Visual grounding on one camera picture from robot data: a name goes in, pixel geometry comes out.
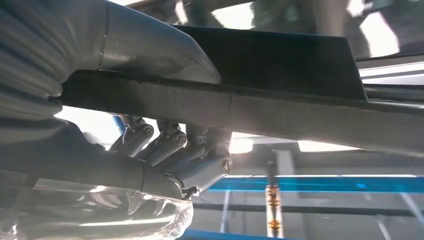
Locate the blue metal shelf rack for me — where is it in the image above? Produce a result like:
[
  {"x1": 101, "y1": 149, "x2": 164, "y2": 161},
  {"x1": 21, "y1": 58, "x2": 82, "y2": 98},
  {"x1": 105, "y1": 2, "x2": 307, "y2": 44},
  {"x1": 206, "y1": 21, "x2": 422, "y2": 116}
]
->
[{"x1": 111, "y1": 114, "x2": 424, "y2": 240}]

